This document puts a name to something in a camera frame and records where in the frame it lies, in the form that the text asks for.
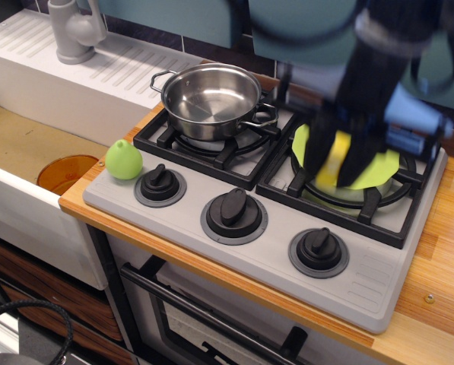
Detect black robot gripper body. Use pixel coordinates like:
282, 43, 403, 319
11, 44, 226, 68
275, 22, 454, 153

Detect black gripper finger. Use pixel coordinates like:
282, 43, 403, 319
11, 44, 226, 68
303, 112, 338, 178
337, 129, 387, 187

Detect yellow crinkle fry toy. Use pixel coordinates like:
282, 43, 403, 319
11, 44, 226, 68
315, 131, 351, 187

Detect small green pear toy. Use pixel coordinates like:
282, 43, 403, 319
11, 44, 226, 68
105, 139, 143, 180

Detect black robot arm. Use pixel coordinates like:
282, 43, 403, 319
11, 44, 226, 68
271, 1, 454, 187

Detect light green plastic plate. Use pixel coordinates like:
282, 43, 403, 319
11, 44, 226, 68
290, 123, 401, 191

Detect grey toy stove top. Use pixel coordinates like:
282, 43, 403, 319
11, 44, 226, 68
83, 113, 448, 333

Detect black right stove knob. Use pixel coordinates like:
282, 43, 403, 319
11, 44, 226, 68
288, 227, 350, 279

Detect black stove knob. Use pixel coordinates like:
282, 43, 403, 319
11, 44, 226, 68
200, 188, 268, 246
134, 163, 187, 208
288, 227, 350, 279

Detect stainless steel pot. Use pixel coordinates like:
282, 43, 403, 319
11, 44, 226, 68
150, 63, 278, 141

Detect black middle stove knob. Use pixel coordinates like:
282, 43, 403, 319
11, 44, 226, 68
200, 188, 268, 246

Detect black left stove knob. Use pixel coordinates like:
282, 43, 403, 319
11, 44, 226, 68
134, 163, 187, 208

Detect black right burner grate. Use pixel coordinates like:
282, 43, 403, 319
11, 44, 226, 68
256, 113, 447, 249

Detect black burner grate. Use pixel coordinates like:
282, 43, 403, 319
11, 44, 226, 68
133, 91, 299, 190
256, 113, 447, 249

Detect black left burner grate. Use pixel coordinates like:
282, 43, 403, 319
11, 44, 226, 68
133, 91, 299, 190

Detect oven door with window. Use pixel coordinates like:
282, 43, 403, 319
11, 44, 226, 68
108, 236, 376, 364

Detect grey toy faucet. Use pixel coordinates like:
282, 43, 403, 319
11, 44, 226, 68
48, 0, 107, 65

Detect orange plastic sink drain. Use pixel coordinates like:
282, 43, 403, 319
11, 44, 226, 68
37, 154, 98, 195

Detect white toy sink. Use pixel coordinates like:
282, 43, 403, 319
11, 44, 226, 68
0, 10, 199, 290

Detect wooden drawer fronts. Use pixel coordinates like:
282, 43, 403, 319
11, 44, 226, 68
0, 239, 134, 364

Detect black oven door handle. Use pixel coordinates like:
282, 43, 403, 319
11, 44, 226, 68
120, 263, 307, 364

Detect black braided cable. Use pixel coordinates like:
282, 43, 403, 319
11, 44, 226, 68
0, 298, 73, 365

